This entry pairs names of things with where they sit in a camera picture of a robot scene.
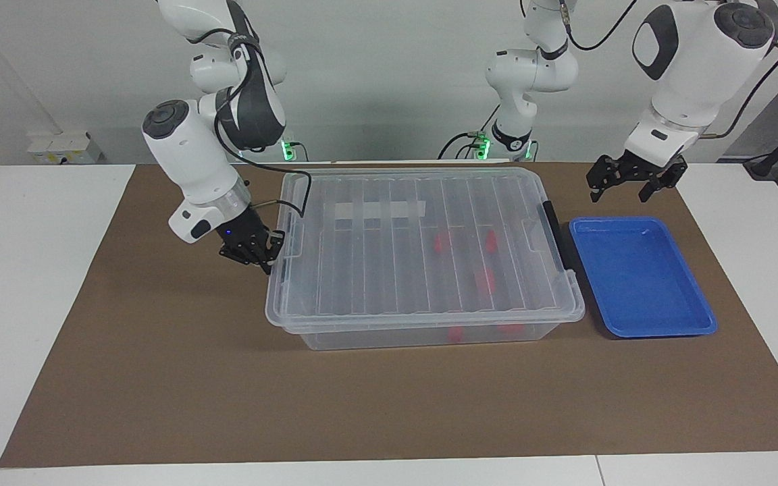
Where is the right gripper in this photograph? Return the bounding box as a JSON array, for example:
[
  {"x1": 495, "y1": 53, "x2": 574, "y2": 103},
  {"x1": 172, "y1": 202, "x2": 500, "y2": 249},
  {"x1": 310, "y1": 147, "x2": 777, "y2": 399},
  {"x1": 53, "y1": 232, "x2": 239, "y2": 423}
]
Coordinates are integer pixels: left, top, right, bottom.
[{"x1": 215, "y1": 206, "x2": 287, "y2": 275}]

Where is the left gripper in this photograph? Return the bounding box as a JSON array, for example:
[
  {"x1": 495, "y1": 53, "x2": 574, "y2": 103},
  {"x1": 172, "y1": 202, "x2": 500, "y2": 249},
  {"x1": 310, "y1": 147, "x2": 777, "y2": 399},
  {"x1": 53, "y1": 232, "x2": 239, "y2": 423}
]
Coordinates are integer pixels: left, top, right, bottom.
[{"x1": 587, "y1": 150, "x2": 688, "y2": 203}]

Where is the clear plastic box lid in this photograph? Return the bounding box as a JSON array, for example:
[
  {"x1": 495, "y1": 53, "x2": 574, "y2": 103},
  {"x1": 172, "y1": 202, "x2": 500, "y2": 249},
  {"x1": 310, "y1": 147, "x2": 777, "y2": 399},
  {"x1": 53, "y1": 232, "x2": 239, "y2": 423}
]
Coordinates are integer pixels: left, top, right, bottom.
[{"x1": 265, "y1": 167, "x2": 586, "y2": 333}]

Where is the black cable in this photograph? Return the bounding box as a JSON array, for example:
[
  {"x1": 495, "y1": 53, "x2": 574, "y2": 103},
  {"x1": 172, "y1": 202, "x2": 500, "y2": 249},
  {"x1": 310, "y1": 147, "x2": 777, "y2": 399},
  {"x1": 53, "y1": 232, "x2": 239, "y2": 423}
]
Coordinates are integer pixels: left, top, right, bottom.
[
  {"x1": 213, "y1": 27, "x2": 313, "y2": 219},
  {"x1": 560, "y1": 0, "x2": 640, "y2": 52},
  {"x1": 438, "y1": 105, "x2": 501, "y2": 161},
  {"x1": 698, "y1": 42, "x2": 778, "y2": 140}
]

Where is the black box latch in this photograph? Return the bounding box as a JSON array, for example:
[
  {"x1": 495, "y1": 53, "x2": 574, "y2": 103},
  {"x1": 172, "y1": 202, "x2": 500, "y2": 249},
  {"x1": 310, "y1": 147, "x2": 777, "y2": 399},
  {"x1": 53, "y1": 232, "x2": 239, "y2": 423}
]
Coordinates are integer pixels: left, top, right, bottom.
[{"x1": 541, "y1": 200, "x2": 575, "y2": 272}]

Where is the clear plastic storage box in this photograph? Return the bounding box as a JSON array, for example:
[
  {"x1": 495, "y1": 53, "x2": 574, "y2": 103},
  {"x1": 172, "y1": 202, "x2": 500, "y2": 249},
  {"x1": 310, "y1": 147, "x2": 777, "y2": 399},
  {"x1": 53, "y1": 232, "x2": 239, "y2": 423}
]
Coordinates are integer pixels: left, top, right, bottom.
[{"x1": 271, "y1": 169, "x2": 582, "y2": 351}]

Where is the blue plastic tray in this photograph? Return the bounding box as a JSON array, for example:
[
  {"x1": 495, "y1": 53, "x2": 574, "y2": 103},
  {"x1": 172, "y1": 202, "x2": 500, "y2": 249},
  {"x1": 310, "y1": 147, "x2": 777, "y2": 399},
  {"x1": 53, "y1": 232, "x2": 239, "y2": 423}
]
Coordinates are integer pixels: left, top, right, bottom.
[{"x1": 569, "y1": 216, "x2": 719, "y2": 338}]

